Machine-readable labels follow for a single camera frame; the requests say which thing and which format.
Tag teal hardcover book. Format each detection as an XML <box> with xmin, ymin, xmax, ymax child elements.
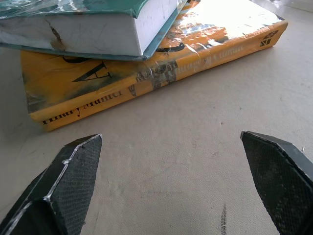
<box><xmin>0</xmin><ymin>0</ymin><xmax>188</xmax><ymax>62</ymax></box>

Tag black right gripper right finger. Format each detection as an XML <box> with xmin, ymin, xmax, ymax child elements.
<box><xmin>240</xmin><ymin>131</ymin><xmax>313</xmax><ymax>235</ymax></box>

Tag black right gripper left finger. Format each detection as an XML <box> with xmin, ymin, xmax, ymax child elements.
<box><xmin>0</xmin><ymin>133</ymin><xmax>103</xmax><ymax>235</ymax></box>

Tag orange hardcover book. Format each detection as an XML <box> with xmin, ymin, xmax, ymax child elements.
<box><xmin>20</xmin><ymin>0</ymin><xmax>289</xmax><ymax>132</ymax></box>

